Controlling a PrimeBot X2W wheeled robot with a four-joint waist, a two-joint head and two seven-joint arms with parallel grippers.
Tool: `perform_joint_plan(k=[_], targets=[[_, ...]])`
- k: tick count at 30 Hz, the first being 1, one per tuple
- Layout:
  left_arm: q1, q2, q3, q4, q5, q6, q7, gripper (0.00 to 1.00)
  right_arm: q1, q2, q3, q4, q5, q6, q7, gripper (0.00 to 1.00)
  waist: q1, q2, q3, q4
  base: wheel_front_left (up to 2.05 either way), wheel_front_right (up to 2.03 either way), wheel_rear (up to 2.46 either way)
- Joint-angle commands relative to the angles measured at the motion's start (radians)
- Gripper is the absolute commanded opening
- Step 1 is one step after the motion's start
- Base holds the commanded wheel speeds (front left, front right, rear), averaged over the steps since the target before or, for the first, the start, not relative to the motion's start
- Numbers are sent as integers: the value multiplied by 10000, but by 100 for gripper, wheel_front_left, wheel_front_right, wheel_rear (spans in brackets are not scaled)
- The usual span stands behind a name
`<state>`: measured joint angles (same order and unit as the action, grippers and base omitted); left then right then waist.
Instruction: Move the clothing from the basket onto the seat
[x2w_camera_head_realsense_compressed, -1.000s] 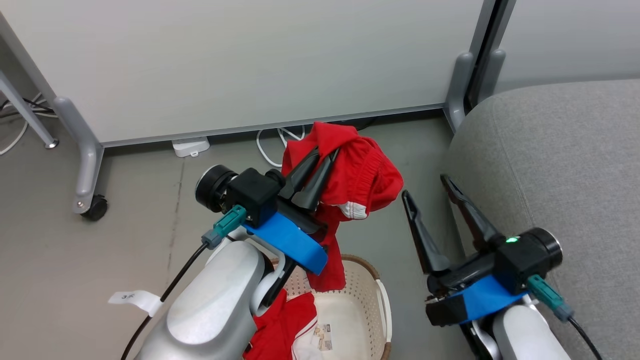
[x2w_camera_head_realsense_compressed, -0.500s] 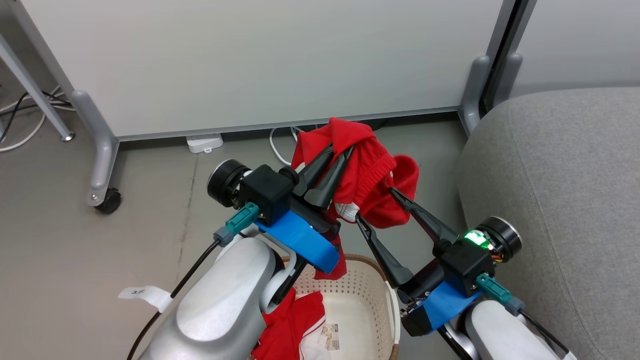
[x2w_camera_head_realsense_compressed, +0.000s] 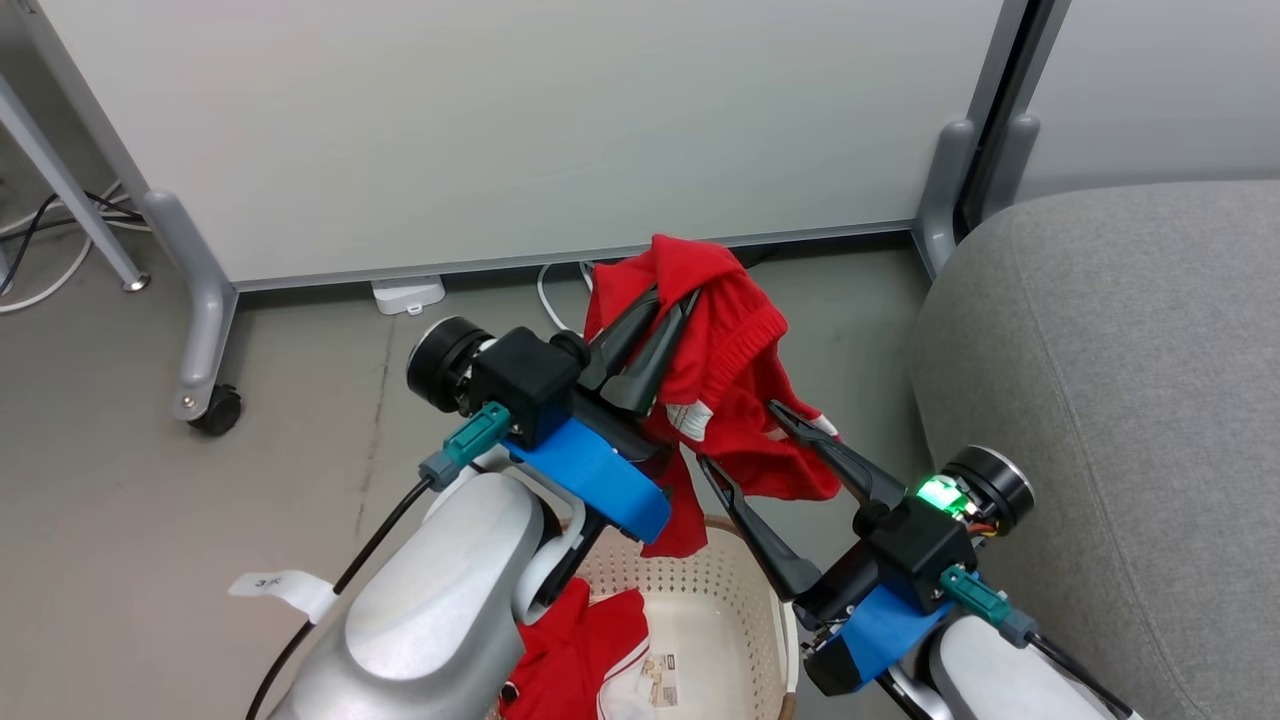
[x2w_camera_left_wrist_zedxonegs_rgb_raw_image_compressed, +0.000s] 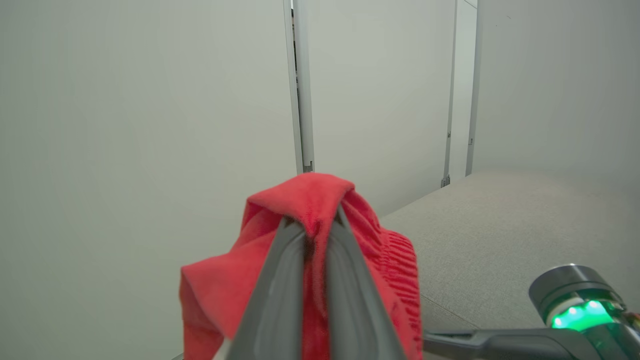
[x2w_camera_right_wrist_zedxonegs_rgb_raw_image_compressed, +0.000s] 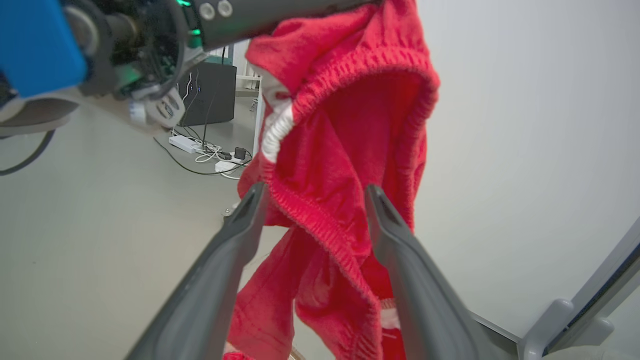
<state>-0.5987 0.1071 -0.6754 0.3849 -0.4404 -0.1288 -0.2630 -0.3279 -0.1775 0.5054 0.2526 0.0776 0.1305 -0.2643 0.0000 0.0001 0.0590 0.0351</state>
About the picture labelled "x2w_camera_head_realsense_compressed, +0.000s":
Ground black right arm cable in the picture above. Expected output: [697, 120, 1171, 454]
[940, 565, 1137, 720]

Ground black floor cables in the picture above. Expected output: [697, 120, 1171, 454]
[0, 190, 141, 297]

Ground red garment with white panel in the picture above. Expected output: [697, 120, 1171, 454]
[497, 578, 661, 720]

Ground white floor cables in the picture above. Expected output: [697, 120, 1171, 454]
[0, 180, 151, 314]

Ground small white plastic box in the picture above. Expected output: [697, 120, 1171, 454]
[370, 277, 447, 317]

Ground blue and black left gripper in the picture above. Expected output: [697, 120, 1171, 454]
[505, 285, 701, 546]

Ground black caster wheel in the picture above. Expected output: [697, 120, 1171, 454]
[190, 385, 244, 437]

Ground white paper cable tag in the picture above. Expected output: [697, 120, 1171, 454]
[228, 570, 337, 624]

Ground grey fabric sofa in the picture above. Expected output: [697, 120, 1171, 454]
[910, 180, 1280, 720]

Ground grey metal table leg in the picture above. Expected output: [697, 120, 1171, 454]
[0, 75, 152, 294]

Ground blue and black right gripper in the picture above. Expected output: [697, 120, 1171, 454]
[696, 401, 953, 699]

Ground short grey partition foot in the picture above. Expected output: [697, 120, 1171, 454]
[912, 118, 977, 281]
[980, 113, 1041, 223]

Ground narrow white partition panel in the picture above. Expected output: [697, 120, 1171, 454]
[1015, 0, 1280, 203]

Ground long grey partition foot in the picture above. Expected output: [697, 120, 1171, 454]
[143, 190, 241, 421]

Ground plain red knit garment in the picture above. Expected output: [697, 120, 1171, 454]
[583, 234, 843, 559]

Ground cream perforated laundry basket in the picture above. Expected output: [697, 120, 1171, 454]
[570, 515, 801, 720]

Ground looped white cable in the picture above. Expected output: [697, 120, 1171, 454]
[537, 262, 597, 336]

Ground wide white partition panel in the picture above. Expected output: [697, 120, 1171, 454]
[15, 0, 1031, 293]

